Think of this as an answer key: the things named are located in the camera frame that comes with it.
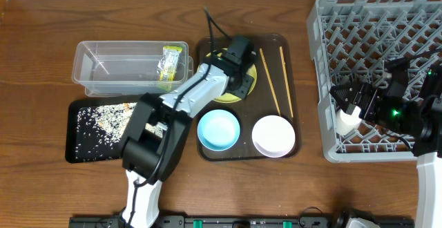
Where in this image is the white paper cup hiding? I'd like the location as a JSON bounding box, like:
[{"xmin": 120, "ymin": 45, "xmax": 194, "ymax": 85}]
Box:
[{"xmin": 336, "ymin": 106, "xmax": 362, "ymax": 136}]

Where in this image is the wooden chopstick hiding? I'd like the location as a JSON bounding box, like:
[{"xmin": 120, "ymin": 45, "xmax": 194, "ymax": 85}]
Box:
[
  {"xmin": 279, "ymin": 46, "xmax": 294, "ymax": 118},
  {"xmin": 259, "ymin": 48, "xmax": 281, "ymax": 116}
]

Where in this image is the yellow plate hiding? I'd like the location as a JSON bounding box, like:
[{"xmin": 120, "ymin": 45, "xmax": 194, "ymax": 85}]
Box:
[{"xmin": 214, "ymin": 64, "xmax": 258, "ymax": 104}]

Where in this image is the green snack wrapper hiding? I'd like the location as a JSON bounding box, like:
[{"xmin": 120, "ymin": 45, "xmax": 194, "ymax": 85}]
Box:
[{"xmin": 157, "ymin": 46, "xmax": 182, "ymax": 81}]

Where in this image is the light blue bowl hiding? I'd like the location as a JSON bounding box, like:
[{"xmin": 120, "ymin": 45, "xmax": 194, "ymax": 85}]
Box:
[{"xmin": 197, "ymin": 109, "xmax": 241, "ymax": 152}]

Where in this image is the pink bowl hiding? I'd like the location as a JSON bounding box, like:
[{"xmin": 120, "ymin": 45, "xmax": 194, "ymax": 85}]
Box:
[{"xmin": 251, "ymin": 115, "xmax": 296, "ymax": 158}]

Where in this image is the food scraps rice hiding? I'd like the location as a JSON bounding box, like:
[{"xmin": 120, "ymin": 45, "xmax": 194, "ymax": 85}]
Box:
[{"xmin": 75, "ymin": 102, "xmax": 164, "ymax": 155}]

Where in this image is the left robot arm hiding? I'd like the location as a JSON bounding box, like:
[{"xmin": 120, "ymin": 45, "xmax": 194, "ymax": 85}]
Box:
[{"xmin": 118, "ymin": 35, "xmax": 256, "ymax": 227}]

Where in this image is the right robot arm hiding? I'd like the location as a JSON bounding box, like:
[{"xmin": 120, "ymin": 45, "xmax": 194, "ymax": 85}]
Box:
[{"xmin": 329, "ymin": 58, "xmax": 441, "ymax": 227}]

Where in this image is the grey dishwasher rack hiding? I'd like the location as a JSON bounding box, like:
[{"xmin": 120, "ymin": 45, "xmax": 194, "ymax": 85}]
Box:
[{"xmin": 307, "ymin": 0, "xmax": 441, "ymax": 163}]

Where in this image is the brown serving tray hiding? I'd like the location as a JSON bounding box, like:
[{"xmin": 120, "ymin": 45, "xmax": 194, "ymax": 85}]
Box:
[{"xmin": 197, "ymin": 33, "xmax": 302, "ymax": 162}]

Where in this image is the clear plastic bin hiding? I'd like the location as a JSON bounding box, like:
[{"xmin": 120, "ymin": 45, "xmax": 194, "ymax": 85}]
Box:
[{"xmin": 72, "ymin": 41, "xmax": 193, "ymax": 97}]

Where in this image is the black tray bin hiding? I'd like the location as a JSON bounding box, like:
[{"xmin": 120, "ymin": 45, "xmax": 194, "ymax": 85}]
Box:
[{"xmin": 65, "ymin": 93, "xmax": 166, "ymax": 164}]

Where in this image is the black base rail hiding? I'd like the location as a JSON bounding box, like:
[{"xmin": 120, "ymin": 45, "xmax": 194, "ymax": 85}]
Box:
[{"xmin": 68, "ymin": 207, "xmax": 416, "ymax": 228}]

